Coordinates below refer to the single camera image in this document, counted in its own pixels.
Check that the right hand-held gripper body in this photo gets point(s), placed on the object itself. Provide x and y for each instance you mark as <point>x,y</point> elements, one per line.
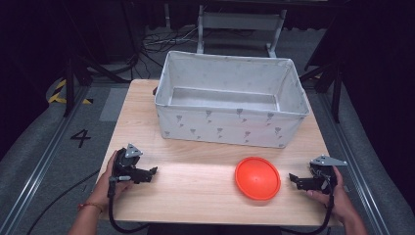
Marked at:
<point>323,174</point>

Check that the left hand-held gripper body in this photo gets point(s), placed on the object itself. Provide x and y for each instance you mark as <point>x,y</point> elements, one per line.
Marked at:
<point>125,163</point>

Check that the person's right hand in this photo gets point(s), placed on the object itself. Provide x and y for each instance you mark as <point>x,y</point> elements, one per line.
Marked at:
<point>337,196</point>

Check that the person's left hand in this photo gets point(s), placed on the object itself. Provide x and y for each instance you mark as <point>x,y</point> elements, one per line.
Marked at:
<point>107,184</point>

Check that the orange plastic bowl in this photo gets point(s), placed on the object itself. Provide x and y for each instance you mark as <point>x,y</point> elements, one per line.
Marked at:
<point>257,178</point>

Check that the black tripod stand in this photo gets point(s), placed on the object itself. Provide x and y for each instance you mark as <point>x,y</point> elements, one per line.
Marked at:
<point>326,84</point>
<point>76,78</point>

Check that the white fabric storage box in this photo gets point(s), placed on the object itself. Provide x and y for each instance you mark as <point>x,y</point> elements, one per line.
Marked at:
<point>231,98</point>

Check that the grey metal stand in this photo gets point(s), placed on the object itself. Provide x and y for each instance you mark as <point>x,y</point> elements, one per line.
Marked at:
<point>239,29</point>

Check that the metal floor rail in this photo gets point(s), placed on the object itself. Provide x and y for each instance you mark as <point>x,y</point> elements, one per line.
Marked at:
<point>355,163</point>
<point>39,169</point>

